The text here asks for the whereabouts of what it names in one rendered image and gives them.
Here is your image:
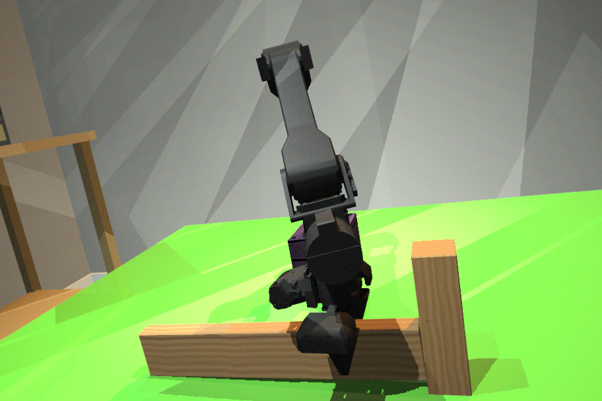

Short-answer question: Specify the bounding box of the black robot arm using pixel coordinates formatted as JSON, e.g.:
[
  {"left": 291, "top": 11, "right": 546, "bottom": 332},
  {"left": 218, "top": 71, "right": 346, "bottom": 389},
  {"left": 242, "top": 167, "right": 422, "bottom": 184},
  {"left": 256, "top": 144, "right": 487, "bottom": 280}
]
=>
[{"left": 256, "top": 40, "right": 363, "bottom": 310}]

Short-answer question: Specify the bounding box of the wooden rail with metal hooks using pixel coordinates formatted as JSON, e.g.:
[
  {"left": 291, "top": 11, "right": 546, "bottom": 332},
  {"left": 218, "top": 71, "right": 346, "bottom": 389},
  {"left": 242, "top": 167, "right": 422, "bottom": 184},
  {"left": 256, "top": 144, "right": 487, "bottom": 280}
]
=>
[{"left": 138, "top": 317, "right": 427, "bottom": 381}]

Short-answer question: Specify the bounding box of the dark brown wooden post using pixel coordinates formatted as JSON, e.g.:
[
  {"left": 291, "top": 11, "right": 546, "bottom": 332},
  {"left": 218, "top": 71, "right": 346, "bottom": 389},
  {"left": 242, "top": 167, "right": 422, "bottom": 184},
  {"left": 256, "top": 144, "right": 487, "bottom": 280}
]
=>
[{"left": 411, "top": 239, "right": 472, "bottom": 396}]

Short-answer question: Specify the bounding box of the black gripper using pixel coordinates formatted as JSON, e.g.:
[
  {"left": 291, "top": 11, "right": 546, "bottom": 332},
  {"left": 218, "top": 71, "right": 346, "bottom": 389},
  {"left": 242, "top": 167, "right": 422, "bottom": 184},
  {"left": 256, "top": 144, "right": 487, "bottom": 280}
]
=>
[{"left": 296, "top": 261, "right": 373, "bottom": 375}]

